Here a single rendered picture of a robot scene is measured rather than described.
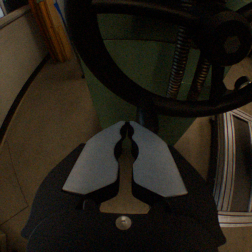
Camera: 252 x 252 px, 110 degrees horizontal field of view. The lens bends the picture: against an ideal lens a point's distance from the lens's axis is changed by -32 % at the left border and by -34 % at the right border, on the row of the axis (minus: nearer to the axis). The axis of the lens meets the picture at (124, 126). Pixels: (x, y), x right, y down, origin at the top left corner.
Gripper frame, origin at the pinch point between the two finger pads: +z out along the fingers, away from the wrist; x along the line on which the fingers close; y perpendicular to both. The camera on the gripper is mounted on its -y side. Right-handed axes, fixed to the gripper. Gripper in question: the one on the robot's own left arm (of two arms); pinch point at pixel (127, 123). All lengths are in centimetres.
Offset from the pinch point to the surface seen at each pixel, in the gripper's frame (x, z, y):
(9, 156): -102, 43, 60
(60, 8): -50, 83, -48
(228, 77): 35.7, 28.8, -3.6
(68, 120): -47, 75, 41
